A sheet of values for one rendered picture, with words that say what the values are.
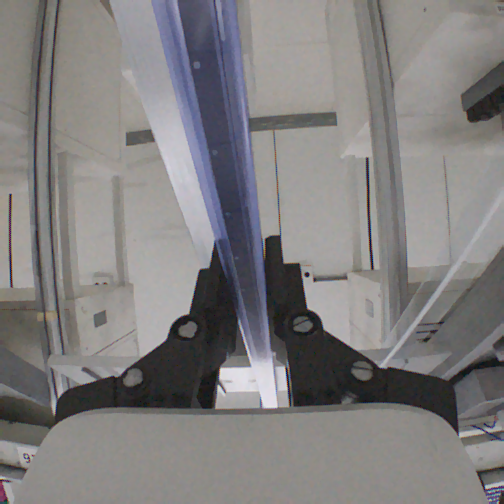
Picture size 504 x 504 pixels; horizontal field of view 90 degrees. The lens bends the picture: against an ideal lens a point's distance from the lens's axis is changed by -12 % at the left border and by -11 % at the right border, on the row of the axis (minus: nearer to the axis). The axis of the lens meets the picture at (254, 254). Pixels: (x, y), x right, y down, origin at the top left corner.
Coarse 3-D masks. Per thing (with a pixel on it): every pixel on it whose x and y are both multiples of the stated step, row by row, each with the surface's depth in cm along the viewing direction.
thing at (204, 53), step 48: (192, 0) 4; (192, 48) 5; (240, 48) 5; (192, 96) 5; (240, 96) 5; (192, 144) 6; (240, 144) 6; (240, 192) 7; (240, 240) 8; (240, 288) 10
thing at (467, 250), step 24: (480, 192) 8; (480, 216) 8; (456, 240) 10; (480, 240) 9; (456, 264) 10; (480, 264) 10; (432, 288) 12; (456, 288) 11; (408, 312) 14; (432, 312) 13; (408, 336) 15; (384, 360) 18
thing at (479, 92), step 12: (492, 72) 40; (480, 84) 43; (492, 84) 41; (468, 96) 47; (480, 96) 44; (492, 96) 41; (468, 108) 48; (480, 108) 45; (492, 108) 42; (468, 120) 49; (480, 120) 47; (492, 480) 44
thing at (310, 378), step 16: (288, 320) 9; (304, 320) 9; (320, 320) 9; (288, 336) 8; (304, 336) 8; (320, 336) 8; (288, 352) 8; (304, 352) 8; (320, 352) 8; (288, 368) 7; (304, 368) 7; (320, 368) 7; (288, 384) 9; (304, 384) 7; (320, 384) 7; (336, 384) 7; (288, 400) 9; (304, 400) 7; (320, 400) 7; (336, 400) 7
